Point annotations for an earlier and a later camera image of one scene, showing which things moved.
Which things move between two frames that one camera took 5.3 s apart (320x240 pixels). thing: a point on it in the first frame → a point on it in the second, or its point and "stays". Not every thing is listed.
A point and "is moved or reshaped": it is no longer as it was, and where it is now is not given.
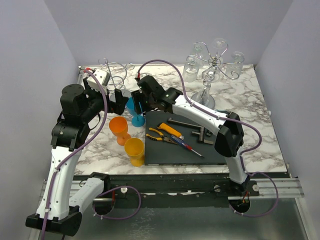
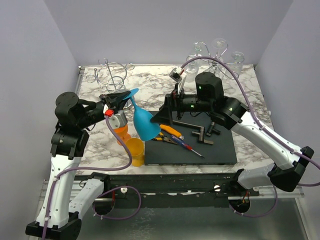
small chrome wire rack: [117, 72] stays
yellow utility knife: [173, 131] stays
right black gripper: [136, 95] → [172, 103]
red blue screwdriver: [182, 142] stays
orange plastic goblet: [118, 125] stays
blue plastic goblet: [138, 120] is moved or reshaped
